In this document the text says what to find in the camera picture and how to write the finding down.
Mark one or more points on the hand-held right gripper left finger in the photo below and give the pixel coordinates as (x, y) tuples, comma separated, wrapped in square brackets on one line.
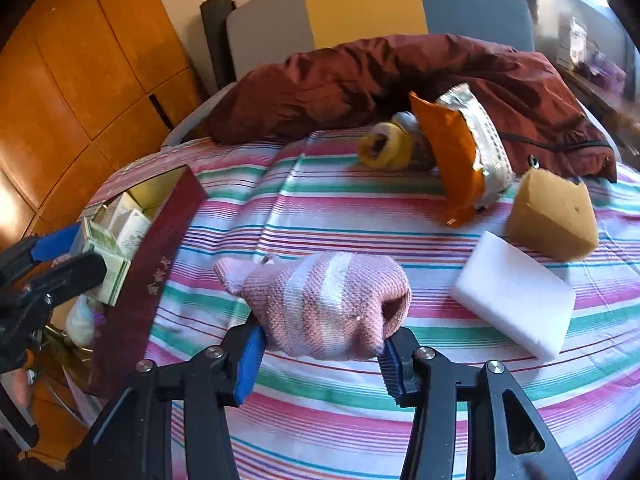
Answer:
[(250, 365)]

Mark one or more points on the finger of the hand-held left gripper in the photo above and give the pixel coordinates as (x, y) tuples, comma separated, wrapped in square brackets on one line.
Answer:
[(55, 245), (70, 275)]

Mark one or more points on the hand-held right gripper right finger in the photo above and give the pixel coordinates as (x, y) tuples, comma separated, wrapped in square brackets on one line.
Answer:
[(395, 370)]

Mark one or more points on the pale green carton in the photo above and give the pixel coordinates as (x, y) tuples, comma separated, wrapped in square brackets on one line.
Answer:
[(107, 265)]

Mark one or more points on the maroon storage box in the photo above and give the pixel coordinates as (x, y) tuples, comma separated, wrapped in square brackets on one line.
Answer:
[(150, 260)]

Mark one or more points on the pink striped sock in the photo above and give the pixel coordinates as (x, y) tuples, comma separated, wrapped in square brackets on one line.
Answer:
[(325, 300)]

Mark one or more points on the person's left hand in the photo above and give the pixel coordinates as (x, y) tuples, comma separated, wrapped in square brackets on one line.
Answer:
[(22, 380)]

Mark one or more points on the white green carton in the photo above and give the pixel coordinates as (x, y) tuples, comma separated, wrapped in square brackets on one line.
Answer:
[(130, 222)]

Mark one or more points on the white sponge block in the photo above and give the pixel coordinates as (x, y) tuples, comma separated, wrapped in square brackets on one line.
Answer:
[(515, 295)]

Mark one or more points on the striped tablecloth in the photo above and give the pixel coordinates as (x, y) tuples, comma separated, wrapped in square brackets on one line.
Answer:
[(325, 220)]

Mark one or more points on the wooden wardrobe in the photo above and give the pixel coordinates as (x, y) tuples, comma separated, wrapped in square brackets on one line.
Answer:
[(75, 70)]

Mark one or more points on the yellow sponge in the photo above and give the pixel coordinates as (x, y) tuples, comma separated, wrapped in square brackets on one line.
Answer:
[(550, 215)]

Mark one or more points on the orange snack packet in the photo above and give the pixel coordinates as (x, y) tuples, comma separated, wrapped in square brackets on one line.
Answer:
[(445, 155)]

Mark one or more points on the grey plastic wrapper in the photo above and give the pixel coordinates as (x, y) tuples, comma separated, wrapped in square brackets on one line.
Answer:
[(420, 145)]

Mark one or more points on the dark red jacket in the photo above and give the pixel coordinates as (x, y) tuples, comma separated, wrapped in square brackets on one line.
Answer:
[(400, 75)]

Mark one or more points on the wooden side desk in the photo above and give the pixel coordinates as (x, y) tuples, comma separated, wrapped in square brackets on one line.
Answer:
[(600, 95)]

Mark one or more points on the multicolour chair back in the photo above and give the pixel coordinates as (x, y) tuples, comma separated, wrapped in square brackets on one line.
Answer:
[(360, 5)]

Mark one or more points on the purple box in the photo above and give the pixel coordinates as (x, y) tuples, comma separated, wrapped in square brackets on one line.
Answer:
[(610, 72)]

